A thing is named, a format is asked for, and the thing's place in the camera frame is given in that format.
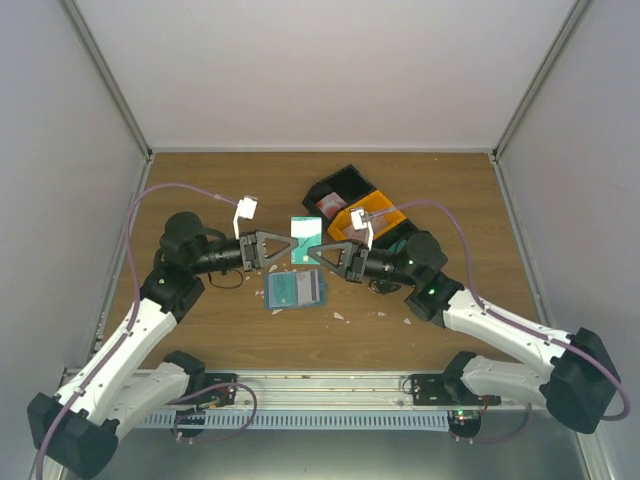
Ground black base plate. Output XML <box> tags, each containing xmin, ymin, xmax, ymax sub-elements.
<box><xmin>401</xmin><ymin>373</ymin><xmax>502</xmax><ymax>407</ymax></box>
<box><xmin>170</xmin><ymin>372</ymin><xmax>238</xmax><ymax>412</ymax></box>

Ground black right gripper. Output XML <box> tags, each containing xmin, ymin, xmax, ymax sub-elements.
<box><xmin>308</xmin><ymin>238</ymin><xmax>419</xmax><ymax>288</ymax></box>

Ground aluminium frame post left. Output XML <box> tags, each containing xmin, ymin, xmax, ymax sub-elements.
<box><xmin>58</xmin><ymin>0</ymin><xmax>153</xmax><ymax>162</ymax></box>

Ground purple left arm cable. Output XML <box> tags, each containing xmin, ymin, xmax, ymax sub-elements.
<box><xmin>34</xmin><ymin>182</ymin><xmax>238</xmax><ymax>480</ymax></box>

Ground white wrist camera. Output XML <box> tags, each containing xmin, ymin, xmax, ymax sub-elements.
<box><xmin>233</xmin><ymin>195</ymin><xmax>258</xmax><ymax>239</ymax></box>
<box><xmin>350</xmin><ymin>207</ymin><xmax>374</xmax><ymax>249</ymax></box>

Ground white pink card stack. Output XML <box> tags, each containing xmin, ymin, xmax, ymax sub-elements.
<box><xmin>343</xmin><ymin>217</ymin><xmax>389</xmax><ymax>242</ymax></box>

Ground blue card holder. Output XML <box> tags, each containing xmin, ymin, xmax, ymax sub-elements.
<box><xmin>264</xmin><ymin>269</ymin><xmax>328</xmax><ymax>311</ymax></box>

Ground orange bin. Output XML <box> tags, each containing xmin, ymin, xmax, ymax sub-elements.
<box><xmin>327</xmin><ymin>190</ymin><xmax>407</xmax><ymax>246</ymax></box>

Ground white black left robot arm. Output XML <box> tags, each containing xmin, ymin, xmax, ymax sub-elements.
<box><xmin>27</xmin><ymin>212</ymin><xmax>298</xmax><ymax>479</ymax></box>

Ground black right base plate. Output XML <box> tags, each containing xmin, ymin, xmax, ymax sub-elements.
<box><xmin>401</xmin><ymin>373</ymin><xmax>502</xmax><ymax>407</ymax></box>

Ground white debris pile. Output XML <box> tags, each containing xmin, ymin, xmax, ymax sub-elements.
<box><xmin>234</xmin><ymin>264</ymin><xmax>417</xmax><ymax>331</ymax></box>

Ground aluminium frame post right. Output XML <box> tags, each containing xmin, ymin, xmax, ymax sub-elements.
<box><xmin>490</xmin><ymin>0</ymin><xmax>594</xmax><ymax>163</ymax></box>

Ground teal credit card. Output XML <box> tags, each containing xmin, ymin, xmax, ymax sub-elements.
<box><xmin>290</xmin><ymin>216</ymin><xmax>323</xmax><ymax>265</ymax></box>
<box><xmin>264</xmin><ymin>272</ymin><xmax>298</xmax><ymax>310</ymax></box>

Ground white pink credit card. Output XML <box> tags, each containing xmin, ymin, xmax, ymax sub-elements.
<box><xmin>296</xmin><ymin>270</ymin><xmax>320</xmax><ymax>305</ymax></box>

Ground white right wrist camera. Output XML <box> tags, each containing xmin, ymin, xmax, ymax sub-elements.
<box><xmin>350</xmin><ymin>207</ymin><xmax>374</xmax><ymax>249</ymax></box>

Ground black bin near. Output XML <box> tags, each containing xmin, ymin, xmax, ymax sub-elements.
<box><xmin>371</xmin><ymin>220</ymin><xmax>419</xmax><ymax>256</ymax></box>

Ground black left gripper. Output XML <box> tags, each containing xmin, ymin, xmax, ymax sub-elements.
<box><xmin>191</xmin><ymin>229</ymin><xmax>299</xmax><ymax>274</ymax></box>

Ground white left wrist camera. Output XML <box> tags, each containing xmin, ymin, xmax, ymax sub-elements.
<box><xmin>233</xmin><ymin>195</ymin><xmax>258</xmax><ymax>239</ymax></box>

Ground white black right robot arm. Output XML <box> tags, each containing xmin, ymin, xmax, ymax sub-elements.
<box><xmin>308</xmin><ymin>231</ymin><xmax>620</xmax><ymax>434</ymax></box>

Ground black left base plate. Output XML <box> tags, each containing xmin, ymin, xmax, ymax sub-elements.
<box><xmin>170</xmin><ymin>372</ymin><xmax>238</xmax><ymax>412</ymax></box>

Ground grey slotted cable duct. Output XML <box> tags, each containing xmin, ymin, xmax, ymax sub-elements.
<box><xmin>134</xmin><ymin>409</ymin><xmax>451</xmax><ymax>431</ymax></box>

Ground aluminium front rail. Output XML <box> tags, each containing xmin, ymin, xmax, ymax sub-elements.
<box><xmin>59</xmin><ymin>368</ymin><xmax>551</xmax><ymax>407</ymax></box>

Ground aluminium frame post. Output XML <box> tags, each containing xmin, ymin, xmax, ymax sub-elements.
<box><xmin>490</xmin><ymin>0</ymin><xmax>594</xmax><ymax>163</ymax></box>
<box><xmin>58</xmin><ymin>0</ymin><xmax>153</xmax><ymax>162</ymax></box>

